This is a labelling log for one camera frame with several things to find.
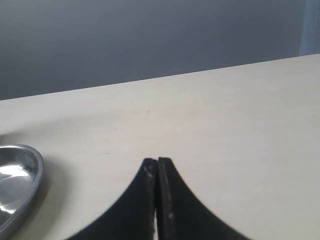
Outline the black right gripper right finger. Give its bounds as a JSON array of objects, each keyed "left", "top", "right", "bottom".
[{"left": 156, "top": 157, "right": 248, "bottom": 240}]

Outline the round stainless steel dish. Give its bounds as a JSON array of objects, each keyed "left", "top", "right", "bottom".
[{"left": 0, "top": 144, "right": 44, "bottom": 240}]

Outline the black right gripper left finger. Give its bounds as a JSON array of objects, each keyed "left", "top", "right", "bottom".
[{"left": 69, "top": 158, "right": 157, "bottom": 240}]

